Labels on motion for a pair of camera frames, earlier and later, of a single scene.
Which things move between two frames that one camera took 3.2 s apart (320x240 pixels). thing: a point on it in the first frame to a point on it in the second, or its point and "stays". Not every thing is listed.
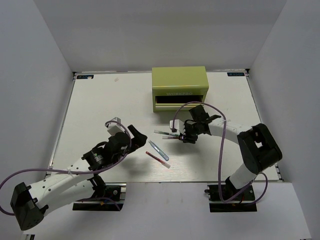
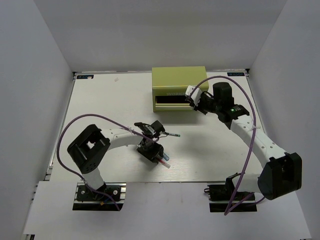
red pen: x=158 y=159 stays
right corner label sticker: x=235 y=74 stays
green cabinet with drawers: x=174 y=103 stays
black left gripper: x=139 y=139 to x=158 y=149
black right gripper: x=186 y=137 to x=199 y=107
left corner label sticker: x=85 y=76 stays
